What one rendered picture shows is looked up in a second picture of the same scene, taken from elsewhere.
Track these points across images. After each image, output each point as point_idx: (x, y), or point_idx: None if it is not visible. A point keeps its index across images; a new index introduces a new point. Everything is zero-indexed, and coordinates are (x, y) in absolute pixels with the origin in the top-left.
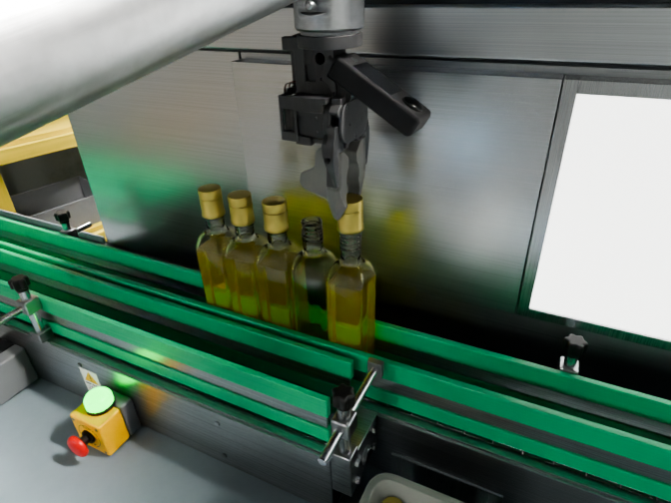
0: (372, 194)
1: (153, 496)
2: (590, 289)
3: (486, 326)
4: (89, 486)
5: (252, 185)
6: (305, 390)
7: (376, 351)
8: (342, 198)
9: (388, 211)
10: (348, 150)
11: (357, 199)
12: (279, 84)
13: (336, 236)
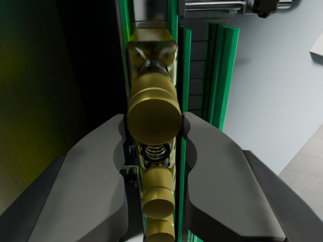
0: (7, 118)
1: (231, 108)
2: None
3: None
4: (235, 135)
5: None
6: (233, 52)
7: (131, 27)
8: (208, 127)
9: (11, 78)
10: (122, 227)
11: (152, 107)
12: None
13: (67, 126)
